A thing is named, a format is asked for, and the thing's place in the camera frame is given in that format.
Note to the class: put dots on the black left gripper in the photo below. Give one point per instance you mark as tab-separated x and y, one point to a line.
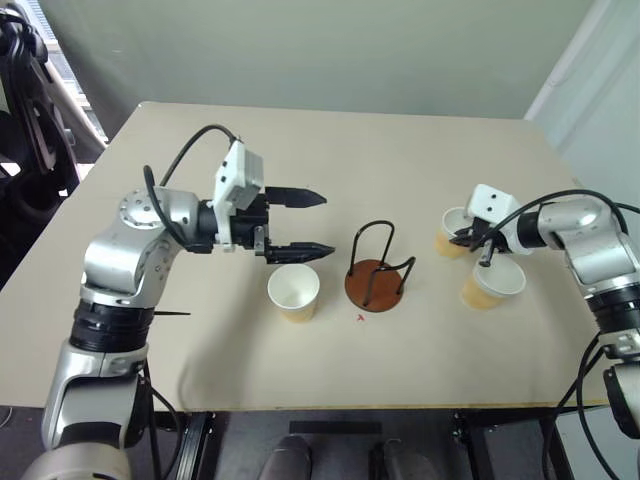
250	225

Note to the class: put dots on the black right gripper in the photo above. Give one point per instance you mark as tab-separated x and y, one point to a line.
484	231

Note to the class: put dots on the tan paper cup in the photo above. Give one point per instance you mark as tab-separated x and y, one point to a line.
453	220
500	280
292	290

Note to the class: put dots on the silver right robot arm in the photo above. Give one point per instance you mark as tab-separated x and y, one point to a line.
590	250

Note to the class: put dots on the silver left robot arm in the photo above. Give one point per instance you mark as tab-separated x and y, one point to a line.
115	260

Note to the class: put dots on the dark grey rounded shape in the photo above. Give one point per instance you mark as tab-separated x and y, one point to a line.
287	457

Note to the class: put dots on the black equipment stand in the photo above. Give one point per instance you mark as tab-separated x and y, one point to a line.
30	150

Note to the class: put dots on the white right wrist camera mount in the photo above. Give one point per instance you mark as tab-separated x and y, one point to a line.
492	200

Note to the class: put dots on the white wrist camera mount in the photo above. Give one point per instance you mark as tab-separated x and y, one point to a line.
492	200
235	180

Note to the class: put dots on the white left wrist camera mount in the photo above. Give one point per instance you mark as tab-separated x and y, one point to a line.
235	180

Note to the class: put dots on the black metal table frame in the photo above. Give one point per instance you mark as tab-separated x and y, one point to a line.
200	445

